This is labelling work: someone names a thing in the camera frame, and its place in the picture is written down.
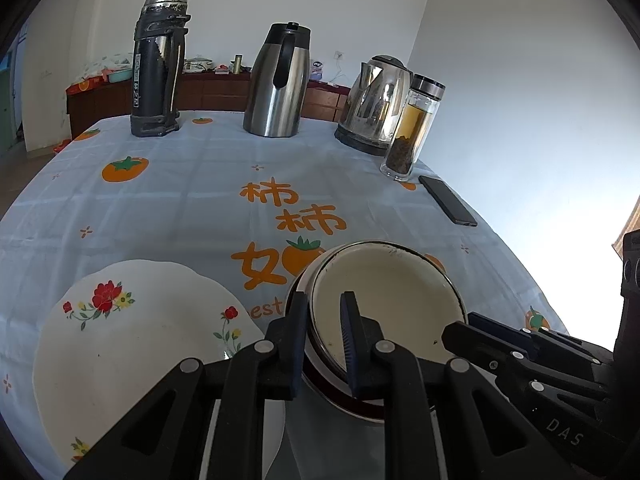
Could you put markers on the steel carafe black lid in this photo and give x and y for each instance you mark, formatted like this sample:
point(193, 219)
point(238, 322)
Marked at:
point(278, 82)

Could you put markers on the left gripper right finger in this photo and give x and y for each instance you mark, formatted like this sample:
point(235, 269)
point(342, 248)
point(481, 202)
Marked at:
point(379, 369)

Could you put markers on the stainless electric kettle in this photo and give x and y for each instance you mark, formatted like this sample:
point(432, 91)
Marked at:
point(374, 104)

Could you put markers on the black smartphone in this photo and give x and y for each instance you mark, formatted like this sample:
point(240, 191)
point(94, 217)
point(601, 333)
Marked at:
point(449, 203)

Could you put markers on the red flower white plate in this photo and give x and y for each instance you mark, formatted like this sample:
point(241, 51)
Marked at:
point(116, 333)

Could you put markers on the glass tea bottle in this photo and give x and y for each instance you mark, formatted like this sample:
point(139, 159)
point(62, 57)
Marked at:
point(414, 124)

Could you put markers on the pink plastic bowl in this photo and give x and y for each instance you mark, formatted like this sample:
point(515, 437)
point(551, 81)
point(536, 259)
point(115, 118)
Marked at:
point(328, 371)

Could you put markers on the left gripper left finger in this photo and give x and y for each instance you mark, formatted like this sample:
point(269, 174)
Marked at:
point(269, 369)

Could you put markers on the dark wooden sideboard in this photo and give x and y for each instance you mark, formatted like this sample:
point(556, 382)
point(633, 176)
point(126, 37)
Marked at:
point(91, 101)

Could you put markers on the dark tall thermos flask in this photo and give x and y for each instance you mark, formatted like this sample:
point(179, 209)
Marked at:
point(159, 44)

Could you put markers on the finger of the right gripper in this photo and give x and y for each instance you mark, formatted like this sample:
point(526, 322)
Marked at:
point(503, 360)
point(545, 347)

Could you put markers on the stainless steel bowl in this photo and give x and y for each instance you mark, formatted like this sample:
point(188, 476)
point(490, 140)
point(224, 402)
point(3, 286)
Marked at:
point(370, 410)

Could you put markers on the white enamel bowl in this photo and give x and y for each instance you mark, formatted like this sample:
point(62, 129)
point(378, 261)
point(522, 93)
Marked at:
point(410, 297)

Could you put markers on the persimmon print tablecloth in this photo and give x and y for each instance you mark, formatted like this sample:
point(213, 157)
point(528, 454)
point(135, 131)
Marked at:
point(200, 196)

